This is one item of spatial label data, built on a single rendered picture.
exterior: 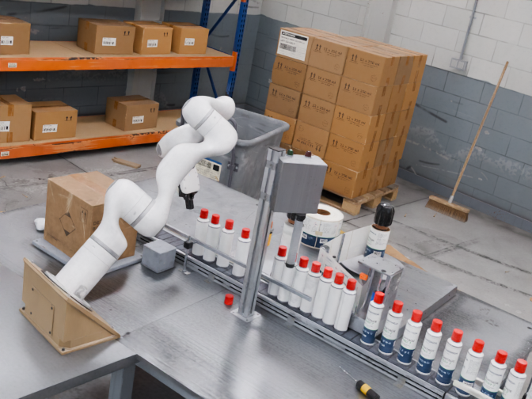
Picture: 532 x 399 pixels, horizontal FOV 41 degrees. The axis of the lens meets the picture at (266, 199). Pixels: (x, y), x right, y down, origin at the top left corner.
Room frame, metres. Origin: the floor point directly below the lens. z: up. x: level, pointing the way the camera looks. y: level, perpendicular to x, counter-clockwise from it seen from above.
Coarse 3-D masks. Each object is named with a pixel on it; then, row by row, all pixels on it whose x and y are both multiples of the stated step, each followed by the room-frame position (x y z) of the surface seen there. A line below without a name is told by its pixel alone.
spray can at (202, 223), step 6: (204, 210) 2.70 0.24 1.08; (204, 216) 2.69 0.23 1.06; (198, 222) 2.69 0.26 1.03; (204, 222) 2.69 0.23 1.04; (198, 228) 2.69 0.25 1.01; (204, 228) 2.69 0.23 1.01; (198, 234) 2.68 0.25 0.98; (204, 234) 2.69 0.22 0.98; (204, 240) 2.69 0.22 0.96; (192, 246) 2.71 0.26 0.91; (198, 246) 2.68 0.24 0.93; (192, 252) 2.69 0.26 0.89; (198, 252) 2.68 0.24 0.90
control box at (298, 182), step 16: (288, 160) 2.35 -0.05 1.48; (304, 160) 2.38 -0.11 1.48; (320, 160) 2.42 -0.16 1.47; (288, 176) 2.33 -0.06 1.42; (304, 176) 2.35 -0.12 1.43; (320, 176) 2.37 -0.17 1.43; (272, 192) 2.35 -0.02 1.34; (288, 192) 2.33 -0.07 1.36; (304, 192) 2.35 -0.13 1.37; (320, 192) 2.38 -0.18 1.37; (272, 208) 2.33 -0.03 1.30; (288, 208) 2.34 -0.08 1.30; (304, 208) 2.36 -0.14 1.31
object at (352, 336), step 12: (168, 240) 2.79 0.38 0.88; (180, 240) 2.81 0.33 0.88; (264, 288) 2.52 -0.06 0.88; (276, 300) 2.44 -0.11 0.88; (300, 312) 2.38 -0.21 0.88; (324, 324) 2.33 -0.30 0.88; (348, 336) 2.27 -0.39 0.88; (360, 336) 2.29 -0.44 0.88; (372, 348) 2.22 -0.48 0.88; (396, 360) 2.17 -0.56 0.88; (408, 372) 2.12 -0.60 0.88; (432, 372) 2.14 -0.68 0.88; (432, 384) 2.07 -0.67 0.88
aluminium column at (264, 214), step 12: (276, 156) 2.35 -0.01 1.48; (264, 180) 2.37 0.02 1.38; (264, 192) 2.37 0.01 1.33; (264, 204) 2.36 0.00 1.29; (264, 216) 2.35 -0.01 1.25; (264, 228) 2.35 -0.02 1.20; (252, 240) 2.37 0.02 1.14; (264, 240) 2.38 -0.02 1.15; (252, 252) 2.37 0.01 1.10; (264, 252) 2.38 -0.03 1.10; (252, 264) 2.37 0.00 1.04; (252, 276) 2.35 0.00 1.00; (252, 288) 2.35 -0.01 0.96; (240, 300) 2.37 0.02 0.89; (252, 300) 2.36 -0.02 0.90; (240, 312) 2.37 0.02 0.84; (252, 312) 2.37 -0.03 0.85
